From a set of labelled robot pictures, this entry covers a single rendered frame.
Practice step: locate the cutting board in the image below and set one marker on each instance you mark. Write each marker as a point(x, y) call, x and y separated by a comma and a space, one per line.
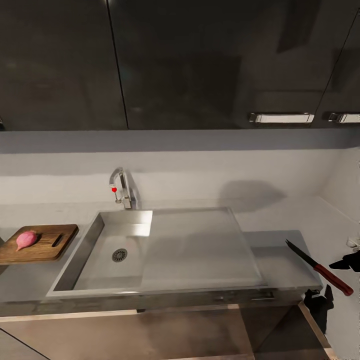
point(51, 240)

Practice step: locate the drop in sink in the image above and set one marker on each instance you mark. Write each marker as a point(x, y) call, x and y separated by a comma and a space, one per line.
point(158, 249)

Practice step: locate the parer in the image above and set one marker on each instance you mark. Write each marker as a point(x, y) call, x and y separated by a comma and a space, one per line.
point(325, 271)

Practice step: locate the cabinet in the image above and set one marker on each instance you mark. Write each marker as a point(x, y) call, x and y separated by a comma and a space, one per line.
point(59, 68)
point(238, 64)

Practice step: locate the vidalia onion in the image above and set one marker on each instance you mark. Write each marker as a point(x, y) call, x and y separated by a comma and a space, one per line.
point(25, 239)

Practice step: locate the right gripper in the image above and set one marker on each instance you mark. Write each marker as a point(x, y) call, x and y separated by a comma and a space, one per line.
point(352, 260)

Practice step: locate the dishwasher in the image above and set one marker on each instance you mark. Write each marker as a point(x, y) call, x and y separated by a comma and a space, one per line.
point(12, 348)

